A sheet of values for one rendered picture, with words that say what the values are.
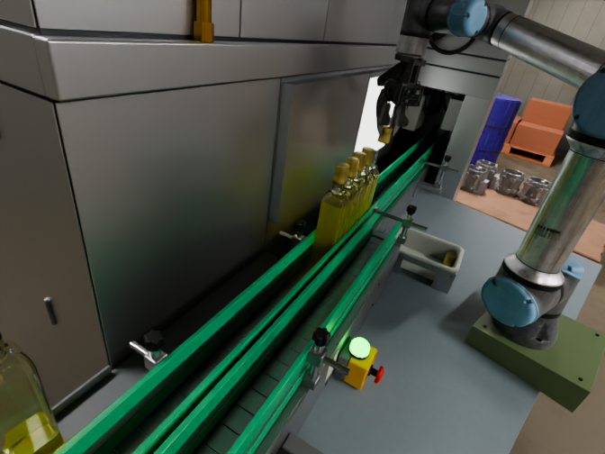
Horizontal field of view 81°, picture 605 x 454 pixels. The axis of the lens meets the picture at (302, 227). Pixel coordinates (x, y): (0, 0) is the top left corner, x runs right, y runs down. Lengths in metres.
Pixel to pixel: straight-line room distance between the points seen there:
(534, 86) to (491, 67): 5.96
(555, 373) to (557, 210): 0.42
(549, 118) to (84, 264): 6.72
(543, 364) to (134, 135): 0.98
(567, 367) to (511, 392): 0.14
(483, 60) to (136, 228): 1.58
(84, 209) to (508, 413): 0.93
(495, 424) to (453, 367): 0.15
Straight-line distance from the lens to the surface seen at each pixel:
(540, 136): 6.53
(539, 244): 0.85
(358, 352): 0.82
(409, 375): 0.96
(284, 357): 0.73
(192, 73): 0.58
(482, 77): 1.85
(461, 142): 1.89
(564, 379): 1.07
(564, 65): 0.96
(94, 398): 0.72
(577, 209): 0.82
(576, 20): 7.75
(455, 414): 0.94
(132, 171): 0.57
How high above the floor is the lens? 1.45
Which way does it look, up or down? 30 degrees down
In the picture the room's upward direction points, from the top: 9 degrees clockwise
